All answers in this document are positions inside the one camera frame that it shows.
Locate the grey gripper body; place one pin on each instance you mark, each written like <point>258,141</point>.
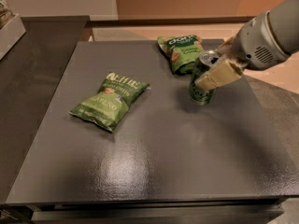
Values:
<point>254,46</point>

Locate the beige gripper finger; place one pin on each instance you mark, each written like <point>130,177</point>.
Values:
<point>225,72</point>
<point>225,49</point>

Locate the green soda can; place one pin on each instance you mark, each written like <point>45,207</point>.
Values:
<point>205,61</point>

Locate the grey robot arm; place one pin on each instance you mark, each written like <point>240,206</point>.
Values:
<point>284,20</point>

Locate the green rice chip bag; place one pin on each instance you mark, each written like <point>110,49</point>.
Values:
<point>182,51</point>

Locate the green jalapeno kettle chip bag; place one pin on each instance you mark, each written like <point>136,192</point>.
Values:
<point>108,107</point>

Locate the white box with snacks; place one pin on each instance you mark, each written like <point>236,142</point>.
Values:
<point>11,28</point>

